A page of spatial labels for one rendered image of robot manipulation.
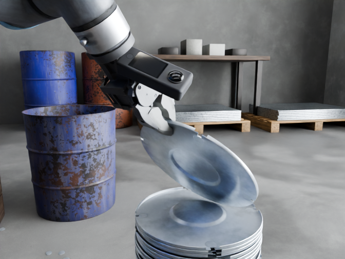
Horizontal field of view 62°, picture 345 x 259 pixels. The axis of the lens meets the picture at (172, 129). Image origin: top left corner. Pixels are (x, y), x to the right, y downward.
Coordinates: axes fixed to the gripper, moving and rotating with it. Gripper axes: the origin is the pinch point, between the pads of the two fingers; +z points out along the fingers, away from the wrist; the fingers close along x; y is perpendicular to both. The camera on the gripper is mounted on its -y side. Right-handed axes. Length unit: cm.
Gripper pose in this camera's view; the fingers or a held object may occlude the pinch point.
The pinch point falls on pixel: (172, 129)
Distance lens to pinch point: 56.3
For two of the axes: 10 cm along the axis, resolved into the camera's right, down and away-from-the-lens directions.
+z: 4.0, 6.6, 6.4
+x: -4.8, 7.4, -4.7
